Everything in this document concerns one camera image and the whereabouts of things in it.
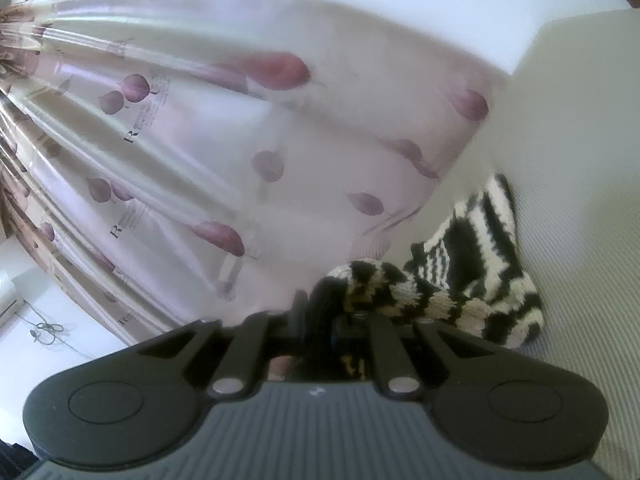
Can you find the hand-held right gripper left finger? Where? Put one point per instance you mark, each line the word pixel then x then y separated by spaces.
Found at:
pixel 250 342

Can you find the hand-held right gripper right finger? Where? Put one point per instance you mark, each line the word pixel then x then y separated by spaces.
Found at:
pixel 386 342

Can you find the black and white striped sweater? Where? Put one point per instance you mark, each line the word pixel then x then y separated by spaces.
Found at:
pixel 465 270

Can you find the pale leaf print curtain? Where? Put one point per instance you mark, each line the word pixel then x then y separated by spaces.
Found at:
pixel 210 150

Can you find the white appliance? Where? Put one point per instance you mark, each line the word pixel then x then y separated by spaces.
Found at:
pixel 7 296

